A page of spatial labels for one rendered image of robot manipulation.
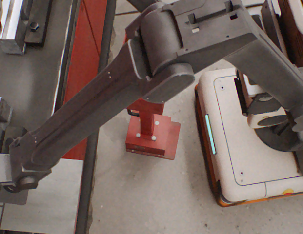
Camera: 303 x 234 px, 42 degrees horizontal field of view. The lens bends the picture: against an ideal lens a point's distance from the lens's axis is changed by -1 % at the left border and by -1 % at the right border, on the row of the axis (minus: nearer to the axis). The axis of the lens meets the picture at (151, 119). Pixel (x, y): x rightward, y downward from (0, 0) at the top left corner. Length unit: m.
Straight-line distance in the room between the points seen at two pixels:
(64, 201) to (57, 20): 0.60
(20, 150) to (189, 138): 1.38
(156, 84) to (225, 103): 1.35
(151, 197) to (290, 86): 1.38
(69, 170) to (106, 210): 1.00
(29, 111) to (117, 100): 0.67
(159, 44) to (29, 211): 0.63
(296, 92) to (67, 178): 0.56
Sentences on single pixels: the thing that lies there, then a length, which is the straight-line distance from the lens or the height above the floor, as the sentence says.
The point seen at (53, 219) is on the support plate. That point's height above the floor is 1.00.
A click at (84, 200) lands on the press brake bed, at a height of 0.05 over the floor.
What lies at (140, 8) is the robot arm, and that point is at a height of 1.09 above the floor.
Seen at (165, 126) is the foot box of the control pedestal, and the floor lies 0.12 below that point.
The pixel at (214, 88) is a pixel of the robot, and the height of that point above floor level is 0.28.
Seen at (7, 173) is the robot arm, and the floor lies 1.22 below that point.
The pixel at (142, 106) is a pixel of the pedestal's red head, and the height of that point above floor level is 0.72.
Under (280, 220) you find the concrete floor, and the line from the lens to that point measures 2.04.
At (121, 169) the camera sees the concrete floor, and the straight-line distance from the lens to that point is 1.99.
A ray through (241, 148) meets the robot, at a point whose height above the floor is 0.28.
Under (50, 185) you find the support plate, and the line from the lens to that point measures 0.99.
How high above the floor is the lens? 1.94
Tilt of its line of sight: 72 degrees down
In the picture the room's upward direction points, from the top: 1 degrees counter-clockwise
